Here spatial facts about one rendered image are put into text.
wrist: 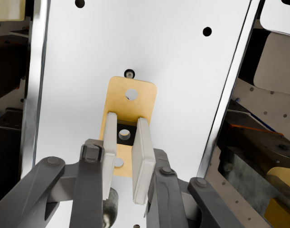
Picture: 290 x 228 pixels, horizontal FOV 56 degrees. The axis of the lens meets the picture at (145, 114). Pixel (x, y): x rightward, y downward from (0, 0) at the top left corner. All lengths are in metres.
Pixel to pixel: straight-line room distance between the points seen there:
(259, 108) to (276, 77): 0.34
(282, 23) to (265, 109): 0.39
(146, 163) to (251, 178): 0.19
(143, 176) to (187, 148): 0.18
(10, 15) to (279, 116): 0.61
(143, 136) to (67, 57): 0.15
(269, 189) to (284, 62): 0.15
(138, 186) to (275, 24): 0.23
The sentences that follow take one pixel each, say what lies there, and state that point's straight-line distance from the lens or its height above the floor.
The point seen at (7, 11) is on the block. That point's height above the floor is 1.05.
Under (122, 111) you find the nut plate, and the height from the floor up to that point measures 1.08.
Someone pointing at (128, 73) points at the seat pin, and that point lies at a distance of 0.29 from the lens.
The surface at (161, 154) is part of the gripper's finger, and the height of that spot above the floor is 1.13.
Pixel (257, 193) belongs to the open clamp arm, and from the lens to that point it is 0.32.
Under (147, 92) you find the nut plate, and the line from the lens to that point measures 0.21.
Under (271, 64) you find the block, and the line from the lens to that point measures 0.36.
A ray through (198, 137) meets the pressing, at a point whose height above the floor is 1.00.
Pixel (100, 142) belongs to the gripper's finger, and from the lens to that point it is 0.18.
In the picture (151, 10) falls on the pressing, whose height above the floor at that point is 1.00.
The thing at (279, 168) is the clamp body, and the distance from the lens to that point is 0.33.
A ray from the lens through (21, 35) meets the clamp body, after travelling 0.51.
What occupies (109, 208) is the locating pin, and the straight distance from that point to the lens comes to 0.32.
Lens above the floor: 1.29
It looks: 71 degrees down
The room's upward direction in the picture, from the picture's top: 167 degrees clockwise
